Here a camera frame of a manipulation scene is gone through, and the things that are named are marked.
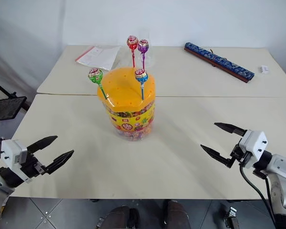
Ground black tablet screen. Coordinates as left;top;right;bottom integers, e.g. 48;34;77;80
0;95;28;123

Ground green wrapped lollipop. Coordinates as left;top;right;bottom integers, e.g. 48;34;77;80
87;67;109;100

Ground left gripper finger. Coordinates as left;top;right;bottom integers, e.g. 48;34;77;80
44;149;75;175
27;135;58;156

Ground blue wrapped lollipop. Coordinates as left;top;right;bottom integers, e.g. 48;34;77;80
134;68;149;100

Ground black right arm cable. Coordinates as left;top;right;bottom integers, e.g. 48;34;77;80
239;164;277;229

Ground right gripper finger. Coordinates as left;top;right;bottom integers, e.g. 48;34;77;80
200;144;235;169
214;122;248;137

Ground clear zip bag with papers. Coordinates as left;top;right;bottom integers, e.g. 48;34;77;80
74;45;122;71

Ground orange perforated plastic lid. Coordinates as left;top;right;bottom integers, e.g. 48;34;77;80
96;66;156;113

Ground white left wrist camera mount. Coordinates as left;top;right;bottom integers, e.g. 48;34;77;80
0;139;31;184

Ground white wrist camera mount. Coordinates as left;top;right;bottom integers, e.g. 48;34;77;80
238;130;269;168
0;139;31;184

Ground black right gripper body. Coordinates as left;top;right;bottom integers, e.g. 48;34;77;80
229;142;254;167

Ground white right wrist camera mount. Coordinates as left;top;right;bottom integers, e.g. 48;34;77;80
238;130;269;168

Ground small black white device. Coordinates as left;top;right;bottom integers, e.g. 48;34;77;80
223;207;241;229

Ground long blue patterned box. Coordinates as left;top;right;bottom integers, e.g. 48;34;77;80
184;42;255;84

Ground purple wrapped lollipop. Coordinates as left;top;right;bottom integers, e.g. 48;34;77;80
137;39;150;70

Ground clear candy jar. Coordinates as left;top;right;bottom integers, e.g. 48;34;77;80
104;99;156;142

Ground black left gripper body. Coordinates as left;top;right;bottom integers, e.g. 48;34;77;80
20;153;48;179

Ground red wrapped lollipop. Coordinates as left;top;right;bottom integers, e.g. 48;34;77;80
126;34;140;68

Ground dark rounded shape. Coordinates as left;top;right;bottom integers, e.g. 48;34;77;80
163;199;192;229

